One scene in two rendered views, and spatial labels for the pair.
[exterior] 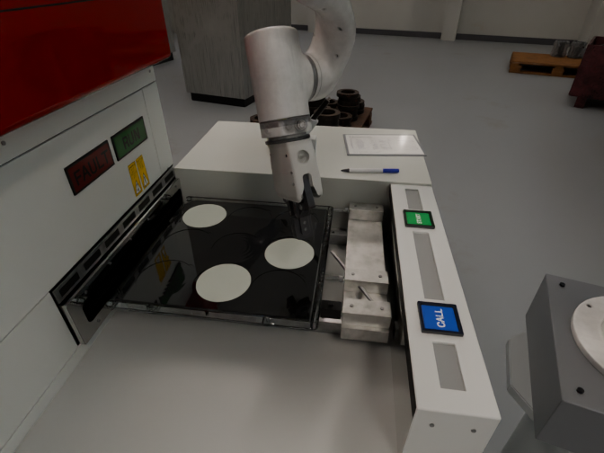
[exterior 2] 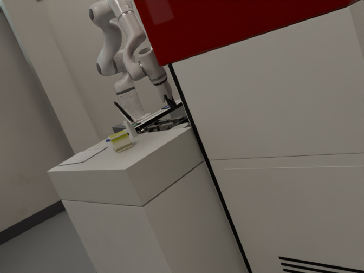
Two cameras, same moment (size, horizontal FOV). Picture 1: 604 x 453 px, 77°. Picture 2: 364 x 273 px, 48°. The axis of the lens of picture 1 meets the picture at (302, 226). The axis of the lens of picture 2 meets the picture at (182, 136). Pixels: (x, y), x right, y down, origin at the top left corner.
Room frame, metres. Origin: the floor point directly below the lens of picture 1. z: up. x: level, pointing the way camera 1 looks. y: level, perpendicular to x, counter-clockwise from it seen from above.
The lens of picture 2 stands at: (2.04, 1.31, 1.31)
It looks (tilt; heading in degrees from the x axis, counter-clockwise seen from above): 13 degrees down; 222
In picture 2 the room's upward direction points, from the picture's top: 22 degrees counter-clockwise
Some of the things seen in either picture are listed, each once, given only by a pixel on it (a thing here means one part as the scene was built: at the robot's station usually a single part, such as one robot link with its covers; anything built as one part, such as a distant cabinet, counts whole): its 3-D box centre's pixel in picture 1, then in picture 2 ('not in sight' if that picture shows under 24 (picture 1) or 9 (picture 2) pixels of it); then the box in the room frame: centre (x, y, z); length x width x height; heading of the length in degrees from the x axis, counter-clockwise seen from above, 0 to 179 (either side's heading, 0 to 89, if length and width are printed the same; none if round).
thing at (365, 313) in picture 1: (366, 312); (176, 120); (0.44, -0.11, 0.89); 0.08 x 0.03 x 0.03; 82
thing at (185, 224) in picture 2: not in sight; (203, 223); (0.68, 0.02, 0.41); 0.96 x 0.64 x 0.82; 172
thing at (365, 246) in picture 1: (364, 265); not in sight; (0.60, -0.13, 0.87); 0.36 x 0.08 x 0.03; 172
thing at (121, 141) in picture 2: not in sight; (120, 141); (0.99, 0.05, 1.00); 0.07 x 0.07 x 0.07; 56
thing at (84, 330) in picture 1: (137, 244); not in sight; (0.63, 0.35, 0.89); 0.44 x 0.02 x 0.10; 172
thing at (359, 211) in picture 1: (365, 211); not in sight; (0.76, -0.15, 0.89); 0.08 x 0.03 x 0.03; 82
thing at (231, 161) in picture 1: (306, 170); (121, 166); (0.99, -0.01, 0.89); 0.62 x 0.35 x 0.14; 82
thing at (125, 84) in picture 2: not in sight; (123, 70); (0.31, -0.48, 1.23); 0.19 x 0.12 x 0.24; 151
